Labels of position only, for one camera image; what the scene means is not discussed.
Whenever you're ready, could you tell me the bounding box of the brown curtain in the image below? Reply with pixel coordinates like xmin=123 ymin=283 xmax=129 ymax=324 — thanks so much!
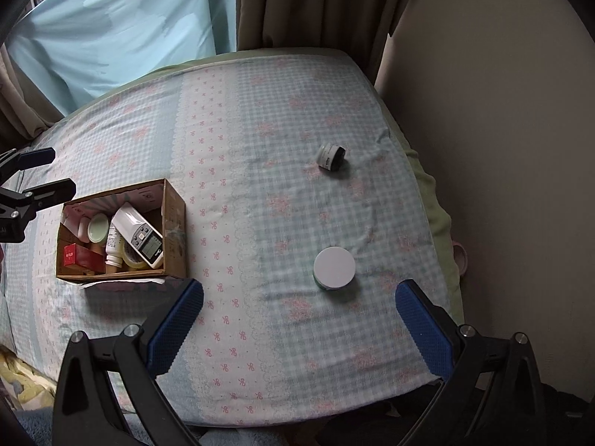
xmin=236 ymin=0 xmax=406 ymax=81
xmin=1 ymin=44 xmax=64 ymax=141

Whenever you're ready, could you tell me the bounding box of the white pill bottle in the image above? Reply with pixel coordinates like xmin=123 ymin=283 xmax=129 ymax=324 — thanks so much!
xmin=105 ymin=223 xmax=124 ymax=269

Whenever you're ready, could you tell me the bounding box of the white remote control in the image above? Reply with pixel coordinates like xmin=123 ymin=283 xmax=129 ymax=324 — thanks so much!
xmin=112 ymin=203 xmax=164 ymax=269

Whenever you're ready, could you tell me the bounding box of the checkered floral bed sheet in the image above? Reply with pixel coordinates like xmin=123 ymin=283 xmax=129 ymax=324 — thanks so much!
xmin=8 ymin=54 xmax=462 ymax=426

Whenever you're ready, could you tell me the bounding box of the grey black cosmetic jar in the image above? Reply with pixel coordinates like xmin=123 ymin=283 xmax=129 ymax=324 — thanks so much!
xmin=316 ymin=143 xmax=346 ymax=172

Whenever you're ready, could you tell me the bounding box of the green lidded white jar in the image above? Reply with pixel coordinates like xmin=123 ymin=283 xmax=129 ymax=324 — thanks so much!
xmin=87 ymin=213 xmax=110 ymax=245

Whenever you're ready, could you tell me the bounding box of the white earbuds case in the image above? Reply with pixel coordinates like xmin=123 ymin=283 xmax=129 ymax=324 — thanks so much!
xmin=77 ymin=216 xmax=91 ymax=243

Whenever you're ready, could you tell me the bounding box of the green white round container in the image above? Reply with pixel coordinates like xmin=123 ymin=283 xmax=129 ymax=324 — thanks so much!
xmin=313 ymin=247 xmax=356 ymax=291

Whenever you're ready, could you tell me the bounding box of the red small carton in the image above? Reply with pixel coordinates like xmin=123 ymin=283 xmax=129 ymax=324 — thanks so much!
xmin=62 ymin=244 xmax=106 ymax=275

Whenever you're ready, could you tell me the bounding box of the brown curtain left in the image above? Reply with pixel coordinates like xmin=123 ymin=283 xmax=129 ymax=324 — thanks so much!
xmin=1 ymin=44 xmax=64 ymax=141

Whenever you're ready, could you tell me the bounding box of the light blue sheer curtain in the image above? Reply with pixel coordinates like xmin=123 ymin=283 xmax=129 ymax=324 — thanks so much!
xmin=7 ymin=0 xmax=236 ymax=115

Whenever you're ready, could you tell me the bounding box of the brown curtain right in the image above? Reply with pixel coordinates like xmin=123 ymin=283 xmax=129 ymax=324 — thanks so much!
xmin=236 ymin=0 xmax=406 ymax=81

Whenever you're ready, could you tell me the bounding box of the brown cardboard box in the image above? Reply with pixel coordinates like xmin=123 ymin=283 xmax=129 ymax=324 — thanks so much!
xmin=57 ymin=179 xmax=187 ymax=283

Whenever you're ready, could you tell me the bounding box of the yellow packing tape roll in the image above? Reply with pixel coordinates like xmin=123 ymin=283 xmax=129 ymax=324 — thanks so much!
xmin=122 ymin=242 xmax=148 ymax=270

